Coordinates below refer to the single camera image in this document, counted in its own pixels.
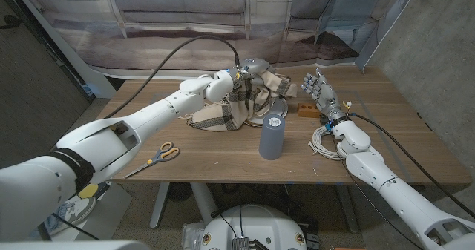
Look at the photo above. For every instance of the clear plastic bag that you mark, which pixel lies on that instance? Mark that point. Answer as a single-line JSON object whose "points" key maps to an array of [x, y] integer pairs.
{"points": [[191, 235]]}

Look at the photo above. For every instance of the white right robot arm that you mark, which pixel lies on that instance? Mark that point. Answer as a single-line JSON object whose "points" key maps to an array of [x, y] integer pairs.
{"points": [[404, 202]]}

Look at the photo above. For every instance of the grey table leg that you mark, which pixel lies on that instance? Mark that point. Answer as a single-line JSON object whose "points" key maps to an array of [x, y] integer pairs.
{"points": [[347, 209]]}

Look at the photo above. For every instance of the beige striped scarf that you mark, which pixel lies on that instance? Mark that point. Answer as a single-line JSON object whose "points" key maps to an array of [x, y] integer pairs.
{"points": [[241, 105]]}

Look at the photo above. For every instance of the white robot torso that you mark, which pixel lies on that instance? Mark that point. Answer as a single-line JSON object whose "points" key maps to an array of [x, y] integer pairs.
{"points": [[256, 227]]}

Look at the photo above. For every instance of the white table leg frame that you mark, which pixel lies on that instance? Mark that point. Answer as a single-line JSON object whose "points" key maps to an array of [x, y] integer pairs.
{"points": [[204, 202]]}

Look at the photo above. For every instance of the yellow black foot pedal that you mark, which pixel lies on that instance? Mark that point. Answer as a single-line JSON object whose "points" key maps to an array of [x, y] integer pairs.
{"points": [[89, 190]]}

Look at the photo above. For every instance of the grey white sneaker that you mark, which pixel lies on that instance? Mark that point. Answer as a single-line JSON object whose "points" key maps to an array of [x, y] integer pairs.
{"points": [[74, 211]]}

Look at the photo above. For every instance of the white gold-rimmed paper plate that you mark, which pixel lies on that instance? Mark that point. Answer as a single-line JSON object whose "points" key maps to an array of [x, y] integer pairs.
{"points": [[280, 109]]}

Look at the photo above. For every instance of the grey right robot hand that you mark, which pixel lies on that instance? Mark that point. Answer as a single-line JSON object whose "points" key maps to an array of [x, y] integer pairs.
{"points": [[326, 94]]}

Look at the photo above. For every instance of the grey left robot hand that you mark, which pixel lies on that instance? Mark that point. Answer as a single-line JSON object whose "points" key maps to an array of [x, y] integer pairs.
{"points": [[254, 66]]}

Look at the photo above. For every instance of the printed living room backdrop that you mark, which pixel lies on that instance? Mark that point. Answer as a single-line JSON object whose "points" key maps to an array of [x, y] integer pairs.
{"points": [[148, 38]]}

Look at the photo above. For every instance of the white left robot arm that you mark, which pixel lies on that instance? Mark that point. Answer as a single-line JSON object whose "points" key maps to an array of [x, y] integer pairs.
{"points": [[111, 142]]}

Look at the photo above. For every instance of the grey cylindrical cup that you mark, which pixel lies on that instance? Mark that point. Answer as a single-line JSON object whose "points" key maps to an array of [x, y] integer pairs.
{"points": [[271, 138]]}

